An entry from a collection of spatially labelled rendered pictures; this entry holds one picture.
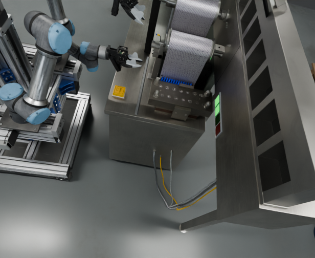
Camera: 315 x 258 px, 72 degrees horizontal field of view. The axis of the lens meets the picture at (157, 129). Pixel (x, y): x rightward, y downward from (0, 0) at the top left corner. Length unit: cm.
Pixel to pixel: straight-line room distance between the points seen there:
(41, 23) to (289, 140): 103
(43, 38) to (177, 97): 76
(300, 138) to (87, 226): 176
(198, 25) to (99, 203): 161
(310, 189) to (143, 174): 173
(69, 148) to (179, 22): 133
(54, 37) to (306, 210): 113
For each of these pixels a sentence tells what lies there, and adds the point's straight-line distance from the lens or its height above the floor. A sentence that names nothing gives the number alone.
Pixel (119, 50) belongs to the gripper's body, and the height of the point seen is 115.
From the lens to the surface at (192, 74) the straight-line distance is 141.
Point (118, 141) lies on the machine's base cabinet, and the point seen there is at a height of 51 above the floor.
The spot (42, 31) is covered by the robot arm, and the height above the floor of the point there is 137.
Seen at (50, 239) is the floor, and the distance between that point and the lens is 210.
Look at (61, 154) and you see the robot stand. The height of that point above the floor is 21.
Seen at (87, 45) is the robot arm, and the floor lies 115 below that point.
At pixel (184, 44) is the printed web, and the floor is 129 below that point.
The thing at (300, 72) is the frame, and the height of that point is 165.
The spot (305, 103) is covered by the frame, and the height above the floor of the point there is 165.
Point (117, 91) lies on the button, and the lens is 144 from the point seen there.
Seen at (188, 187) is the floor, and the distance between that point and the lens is 224.
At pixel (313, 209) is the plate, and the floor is 144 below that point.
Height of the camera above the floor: 205
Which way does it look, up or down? 59 degrees down
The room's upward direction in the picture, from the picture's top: 21 degrees clockwise
